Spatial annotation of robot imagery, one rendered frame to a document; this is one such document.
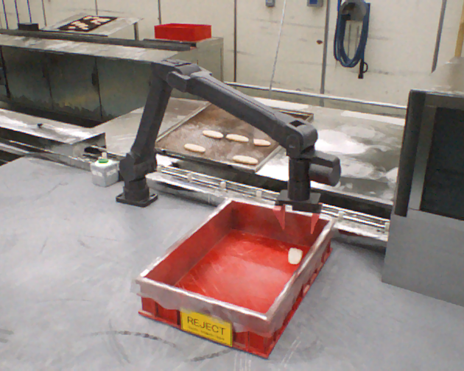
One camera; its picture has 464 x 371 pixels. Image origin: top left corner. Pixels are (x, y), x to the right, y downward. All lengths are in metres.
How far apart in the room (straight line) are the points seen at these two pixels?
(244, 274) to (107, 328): 0.37
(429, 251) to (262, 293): 0.40
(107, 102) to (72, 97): 0.50
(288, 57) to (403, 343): 4.71
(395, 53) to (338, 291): 4.13
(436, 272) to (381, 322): 0.19
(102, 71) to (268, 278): 3.89
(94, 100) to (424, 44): 3.20
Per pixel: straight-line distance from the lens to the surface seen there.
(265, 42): 5.71
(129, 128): 2.48
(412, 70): 5.18
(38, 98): 5.77
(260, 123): 1.23
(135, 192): 1.64
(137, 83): 4.64
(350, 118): 2.09
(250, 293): 1.20
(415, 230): 1.21
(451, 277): 1.25
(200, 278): 1.26
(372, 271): 1.34
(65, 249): 1.46
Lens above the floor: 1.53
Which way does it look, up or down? 24 degrees down
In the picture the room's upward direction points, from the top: straight up
